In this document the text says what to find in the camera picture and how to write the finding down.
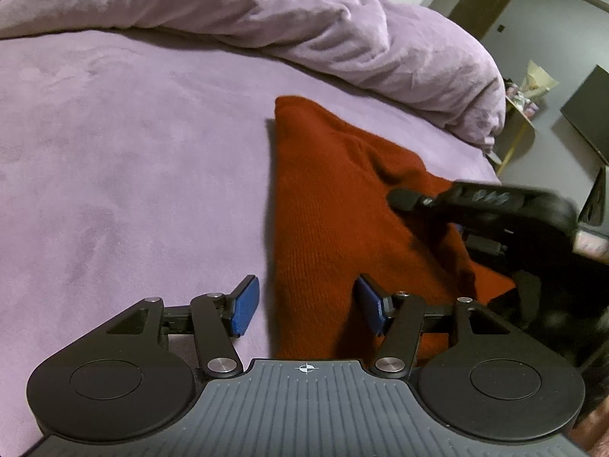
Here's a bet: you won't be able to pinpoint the brown wooden door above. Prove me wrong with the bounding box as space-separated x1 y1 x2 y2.
447 0 527 45

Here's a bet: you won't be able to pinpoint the wrapped flower bouquet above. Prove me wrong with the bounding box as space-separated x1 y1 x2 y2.
520 59 561 104

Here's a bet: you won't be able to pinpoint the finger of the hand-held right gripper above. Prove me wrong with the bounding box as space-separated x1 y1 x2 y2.
454 223 511 256
387 187 453 213

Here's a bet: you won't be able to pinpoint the black television screen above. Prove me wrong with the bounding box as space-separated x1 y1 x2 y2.
560 64 609 168

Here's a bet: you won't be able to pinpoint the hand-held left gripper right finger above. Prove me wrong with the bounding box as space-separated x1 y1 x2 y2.
357 273 518 379

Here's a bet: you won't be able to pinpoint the round side table yellow legs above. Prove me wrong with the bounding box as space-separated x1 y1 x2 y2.
494 90 539 178

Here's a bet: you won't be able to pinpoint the purple bed sheet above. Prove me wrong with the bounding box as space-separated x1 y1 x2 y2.
0 27 503 444

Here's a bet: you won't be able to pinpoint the purple duvet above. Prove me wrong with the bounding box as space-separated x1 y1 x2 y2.
0 0 506 149

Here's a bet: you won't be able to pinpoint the red knit cardigan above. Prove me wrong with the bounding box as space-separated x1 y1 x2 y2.
268 95 518 361

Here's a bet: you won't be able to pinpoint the person's right forearm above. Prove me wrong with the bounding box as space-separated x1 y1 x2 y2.
485 233 609 391

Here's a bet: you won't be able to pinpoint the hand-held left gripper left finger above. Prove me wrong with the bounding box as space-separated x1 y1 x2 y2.
102 275 261 380

